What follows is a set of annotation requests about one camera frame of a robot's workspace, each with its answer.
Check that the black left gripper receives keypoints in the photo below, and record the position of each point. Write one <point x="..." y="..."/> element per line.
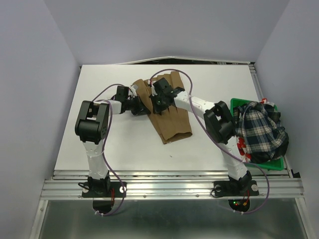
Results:
<point x="140" y="109"/>

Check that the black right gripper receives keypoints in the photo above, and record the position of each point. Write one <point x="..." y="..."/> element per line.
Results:
<point x="156" y="109"/>

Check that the brown pleated skirt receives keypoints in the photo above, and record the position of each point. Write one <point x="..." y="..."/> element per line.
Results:
<point x="172" y="124"/>

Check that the navy plaid skirt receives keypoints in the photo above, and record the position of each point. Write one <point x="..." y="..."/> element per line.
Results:
<point x="259" y="124"/>

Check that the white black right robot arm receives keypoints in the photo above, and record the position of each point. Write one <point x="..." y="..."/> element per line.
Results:
<point x="218" y="124"/>

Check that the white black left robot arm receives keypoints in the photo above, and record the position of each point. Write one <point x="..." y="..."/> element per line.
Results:
<point x="92" y="127"/>

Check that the white red floral skirt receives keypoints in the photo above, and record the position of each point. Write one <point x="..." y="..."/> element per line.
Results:
<point x="241" y="145"/>

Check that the green plastic basket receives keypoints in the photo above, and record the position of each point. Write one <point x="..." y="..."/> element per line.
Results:
<point x="277" y="165"/>

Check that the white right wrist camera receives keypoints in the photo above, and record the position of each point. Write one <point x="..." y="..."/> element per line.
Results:
<point x="150" y="84"/>

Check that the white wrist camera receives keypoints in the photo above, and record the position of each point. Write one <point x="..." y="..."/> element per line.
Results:
<point x="133" y="89"/>
<point x="150" y="84"/>

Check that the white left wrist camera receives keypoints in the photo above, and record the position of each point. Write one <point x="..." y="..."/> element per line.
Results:
<point x="133" y="89"/>

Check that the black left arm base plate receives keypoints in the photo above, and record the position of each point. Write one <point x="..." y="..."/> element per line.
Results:
<point x="115" y="190"/>

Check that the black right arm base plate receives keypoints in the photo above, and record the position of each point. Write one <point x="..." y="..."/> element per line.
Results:
<point x="234" y="189"/>

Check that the aluminium frame rail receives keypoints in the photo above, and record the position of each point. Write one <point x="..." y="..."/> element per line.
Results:
<point x="161" y="185"/>

